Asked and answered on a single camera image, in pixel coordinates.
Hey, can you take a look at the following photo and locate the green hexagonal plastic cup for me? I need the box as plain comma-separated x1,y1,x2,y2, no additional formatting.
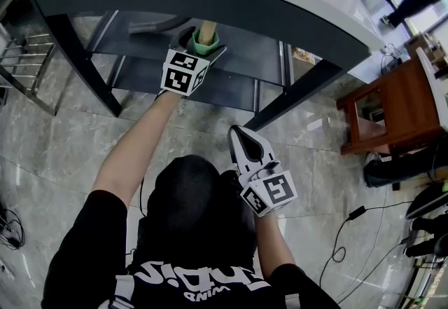
190,29,220,57

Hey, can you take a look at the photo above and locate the small white basin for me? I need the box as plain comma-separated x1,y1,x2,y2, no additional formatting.
414,46,448,120

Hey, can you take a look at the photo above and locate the black office chair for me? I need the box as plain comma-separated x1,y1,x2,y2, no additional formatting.
405,180,448,266

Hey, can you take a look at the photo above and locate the cardboard box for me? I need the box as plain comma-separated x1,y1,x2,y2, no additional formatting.
405,32,448,67

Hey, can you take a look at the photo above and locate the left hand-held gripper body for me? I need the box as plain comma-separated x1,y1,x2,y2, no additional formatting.
159,43,211,97

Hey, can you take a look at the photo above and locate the person's right forearm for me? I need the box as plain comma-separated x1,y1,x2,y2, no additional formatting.
256,212,298,283

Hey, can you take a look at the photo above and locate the brown speckled mat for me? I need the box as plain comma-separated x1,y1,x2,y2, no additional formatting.
291,47,319,66

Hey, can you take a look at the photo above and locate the person's left forearm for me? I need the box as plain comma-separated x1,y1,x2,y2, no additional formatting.
92,91,183,210

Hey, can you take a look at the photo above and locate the metal bar rack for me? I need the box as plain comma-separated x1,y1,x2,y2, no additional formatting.
0,30,60,117

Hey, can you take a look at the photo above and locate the black floor cable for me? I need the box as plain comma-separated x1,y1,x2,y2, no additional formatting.
321,200,414,302

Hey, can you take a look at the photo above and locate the grey shoulder strap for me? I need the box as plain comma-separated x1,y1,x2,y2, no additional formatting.
109,274,137,309

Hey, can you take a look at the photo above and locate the brown wooden stand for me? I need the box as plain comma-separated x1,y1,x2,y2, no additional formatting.
336,54,448,158

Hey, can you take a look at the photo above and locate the tangle of black cables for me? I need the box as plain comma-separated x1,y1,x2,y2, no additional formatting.
0,201,26,253

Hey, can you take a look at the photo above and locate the person's black printed t-shirt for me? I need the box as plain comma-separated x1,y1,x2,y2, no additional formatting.
41,190,342,309

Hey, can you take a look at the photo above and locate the black power adapter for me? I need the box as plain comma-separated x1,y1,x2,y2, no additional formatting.
347,205,368,221

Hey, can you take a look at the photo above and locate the person's black-clad leg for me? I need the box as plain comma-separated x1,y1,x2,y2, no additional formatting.
146,155,257,267

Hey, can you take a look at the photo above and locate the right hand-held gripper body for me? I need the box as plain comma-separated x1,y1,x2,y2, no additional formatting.
235,157,299,219

